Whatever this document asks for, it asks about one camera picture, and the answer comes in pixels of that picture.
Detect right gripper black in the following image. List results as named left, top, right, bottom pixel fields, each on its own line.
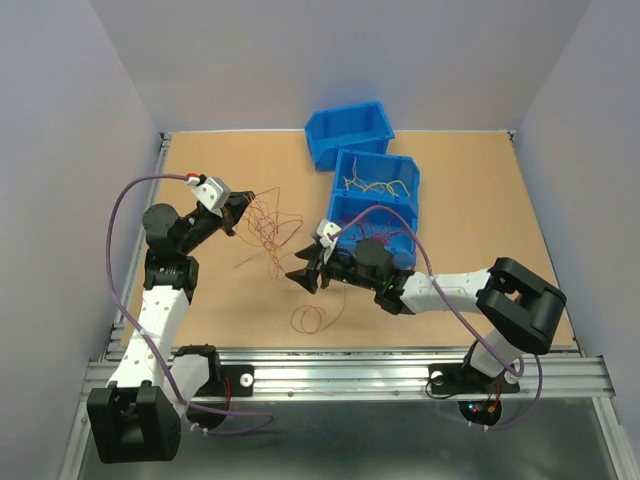
left=284, top=242, right=379, bottom=295

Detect red wires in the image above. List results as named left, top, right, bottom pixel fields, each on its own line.
left=233, top=187, right=306, bottom=280

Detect single red wire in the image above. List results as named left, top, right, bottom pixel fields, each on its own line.
left=339, top=214, right=417, bottom=254

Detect yellow wire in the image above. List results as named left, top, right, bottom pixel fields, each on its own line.
left=342, top=157, right=414, bottom=201

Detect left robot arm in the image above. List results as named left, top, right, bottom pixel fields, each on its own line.
left=87, top=191, right=255, bottom=464

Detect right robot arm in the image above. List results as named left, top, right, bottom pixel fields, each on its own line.
left=286, top=238, right=567, bottom=397

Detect blue bin double front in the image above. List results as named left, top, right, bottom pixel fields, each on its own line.
left=327, top=149, right=420, bottom=268

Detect blue bin rear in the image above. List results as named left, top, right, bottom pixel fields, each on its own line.
left=304, top=101, right=395, bottom=172

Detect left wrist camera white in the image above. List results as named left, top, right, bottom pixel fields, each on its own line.
left=186, top=175, right=231, bottom=217

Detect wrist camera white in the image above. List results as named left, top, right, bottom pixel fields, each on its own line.
left=186, top=175, right=231, bottom=217
left=313, top=218, right=341, bottom=272

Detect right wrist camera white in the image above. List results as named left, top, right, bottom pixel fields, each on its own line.
left=313, top=218, right=341, bottom=272

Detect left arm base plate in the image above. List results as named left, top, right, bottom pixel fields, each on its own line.
left=186, top=364, right=274, bottom=437

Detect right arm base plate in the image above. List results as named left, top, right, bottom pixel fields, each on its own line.
left=423, top=362, right=521, bottom=429

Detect aluminium rail frame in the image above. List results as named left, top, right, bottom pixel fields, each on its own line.
left=60, top=130, right=639, bottom=479

